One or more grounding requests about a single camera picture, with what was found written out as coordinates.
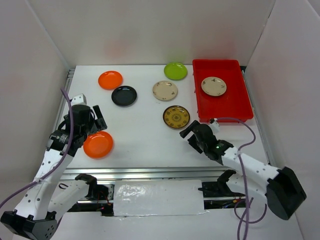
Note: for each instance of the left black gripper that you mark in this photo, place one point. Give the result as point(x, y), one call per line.
point(99, 124)

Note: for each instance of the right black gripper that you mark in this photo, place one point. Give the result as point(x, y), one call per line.
point(186, 131)

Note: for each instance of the yellow black patterned plate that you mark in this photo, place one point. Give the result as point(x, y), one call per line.
point(176, 117)

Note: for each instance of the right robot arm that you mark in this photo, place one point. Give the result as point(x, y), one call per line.
point(278, 188)

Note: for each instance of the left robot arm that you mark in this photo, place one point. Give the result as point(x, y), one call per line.
point(37, 215)

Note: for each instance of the red plastic bin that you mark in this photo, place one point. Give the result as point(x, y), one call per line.
point(232, 100)

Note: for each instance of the orange plate near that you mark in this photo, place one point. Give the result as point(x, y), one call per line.
point(98, 145)

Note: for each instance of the orange plate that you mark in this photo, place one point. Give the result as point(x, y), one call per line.
point(98, 145)
point(110, 80)

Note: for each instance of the orange plate far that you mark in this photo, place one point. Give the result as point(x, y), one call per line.
point(110, 80)

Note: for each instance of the cream plate with motifs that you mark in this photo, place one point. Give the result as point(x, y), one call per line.
point(164, 90)

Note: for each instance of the lime green plate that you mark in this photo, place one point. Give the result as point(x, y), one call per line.
point(175, 71)

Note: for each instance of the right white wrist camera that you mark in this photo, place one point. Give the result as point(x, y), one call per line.
point(214, 125)

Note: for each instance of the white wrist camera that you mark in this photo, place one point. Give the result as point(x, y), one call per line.
point(214, 125)
point(79, 99)

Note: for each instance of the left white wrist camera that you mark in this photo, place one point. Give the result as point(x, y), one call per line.
point(79, 99)

